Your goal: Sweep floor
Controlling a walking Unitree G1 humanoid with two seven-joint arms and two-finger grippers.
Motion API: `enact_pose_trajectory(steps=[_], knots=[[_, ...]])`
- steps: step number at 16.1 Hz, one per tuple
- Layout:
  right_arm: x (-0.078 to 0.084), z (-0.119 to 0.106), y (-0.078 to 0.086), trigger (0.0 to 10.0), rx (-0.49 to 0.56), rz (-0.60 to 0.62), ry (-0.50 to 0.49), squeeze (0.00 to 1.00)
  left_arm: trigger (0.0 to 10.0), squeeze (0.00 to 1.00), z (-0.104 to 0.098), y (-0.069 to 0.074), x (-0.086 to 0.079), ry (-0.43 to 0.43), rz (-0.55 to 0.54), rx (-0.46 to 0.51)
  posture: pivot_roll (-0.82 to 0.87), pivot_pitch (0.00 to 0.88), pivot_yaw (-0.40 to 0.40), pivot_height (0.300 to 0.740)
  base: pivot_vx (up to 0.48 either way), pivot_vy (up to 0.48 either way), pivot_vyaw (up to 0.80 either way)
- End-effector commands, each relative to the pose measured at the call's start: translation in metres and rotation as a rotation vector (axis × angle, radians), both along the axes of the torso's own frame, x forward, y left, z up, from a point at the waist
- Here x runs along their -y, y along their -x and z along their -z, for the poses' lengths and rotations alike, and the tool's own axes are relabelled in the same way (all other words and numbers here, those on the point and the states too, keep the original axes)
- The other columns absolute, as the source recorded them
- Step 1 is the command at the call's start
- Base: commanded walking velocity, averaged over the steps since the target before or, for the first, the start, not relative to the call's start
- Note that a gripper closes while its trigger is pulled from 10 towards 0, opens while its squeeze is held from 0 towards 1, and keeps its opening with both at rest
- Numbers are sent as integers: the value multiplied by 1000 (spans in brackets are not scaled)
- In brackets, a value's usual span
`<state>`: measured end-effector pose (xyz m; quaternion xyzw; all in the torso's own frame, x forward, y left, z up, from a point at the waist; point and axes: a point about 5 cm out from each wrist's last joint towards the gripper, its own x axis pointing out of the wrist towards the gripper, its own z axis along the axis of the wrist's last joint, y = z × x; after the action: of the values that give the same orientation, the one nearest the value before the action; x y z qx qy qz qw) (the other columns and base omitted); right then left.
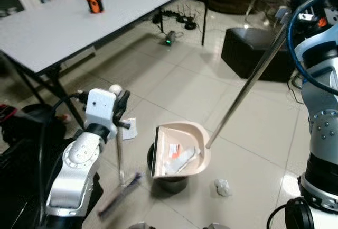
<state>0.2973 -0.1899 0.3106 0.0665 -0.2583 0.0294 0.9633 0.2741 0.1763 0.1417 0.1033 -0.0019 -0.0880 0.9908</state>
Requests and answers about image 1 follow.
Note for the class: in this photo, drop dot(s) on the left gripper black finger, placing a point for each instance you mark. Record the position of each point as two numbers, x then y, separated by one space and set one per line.
123 102

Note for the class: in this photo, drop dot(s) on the broom with metal stick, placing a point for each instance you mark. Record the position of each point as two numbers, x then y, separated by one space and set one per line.
120 196

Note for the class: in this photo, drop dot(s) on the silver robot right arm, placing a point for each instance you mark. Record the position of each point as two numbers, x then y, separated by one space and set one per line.
322 128

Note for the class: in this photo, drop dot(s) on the flat white paper sheet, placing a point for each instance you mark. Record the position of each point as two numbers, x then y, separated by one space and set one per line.
130 128

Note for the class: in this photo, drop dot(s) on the white crumpled plastic wrapper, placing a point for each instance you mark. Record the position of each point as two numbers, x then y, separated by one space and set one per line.
182 160

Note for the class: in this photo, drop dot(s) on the black square ottoman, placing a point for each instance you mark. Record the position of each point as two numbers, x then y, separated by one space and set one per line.
248 52

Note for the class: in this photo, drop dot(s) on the grey box with green light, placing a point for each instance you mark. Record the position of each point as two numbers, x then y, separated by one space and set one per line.
170 38

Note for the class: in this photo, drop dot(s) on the black round waste bin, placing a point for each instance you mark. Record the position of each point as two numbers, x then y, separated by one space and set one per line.
171 185

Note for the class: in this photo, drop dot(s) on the black power strip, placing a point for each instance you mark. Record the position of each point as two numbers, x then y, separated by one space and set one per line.
165 15

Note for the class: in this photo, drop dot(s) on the black router with antennas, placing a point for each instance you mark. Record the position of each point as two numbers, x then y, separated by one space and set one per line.
189 26

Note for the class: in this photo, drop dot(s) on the orange black handheld device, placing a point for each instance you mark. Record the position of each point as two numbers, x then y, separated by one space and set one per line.
94 3

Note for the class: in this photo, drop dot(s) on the straight black table leg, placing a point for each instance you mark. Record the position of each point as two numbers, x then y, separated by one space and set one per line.
204 23

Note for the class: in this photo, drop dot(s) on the crumpled white paper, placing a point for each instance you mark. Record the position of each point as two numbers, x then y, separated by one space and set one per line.
223 188

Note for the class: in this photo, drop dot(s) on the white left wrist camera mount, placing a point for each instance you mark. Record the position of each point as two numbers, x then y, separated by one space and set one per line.
100 107

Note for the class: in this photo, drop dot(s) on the black crossed table leg frame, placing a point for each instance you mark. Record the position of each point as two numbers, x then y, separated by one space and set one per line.
58 89

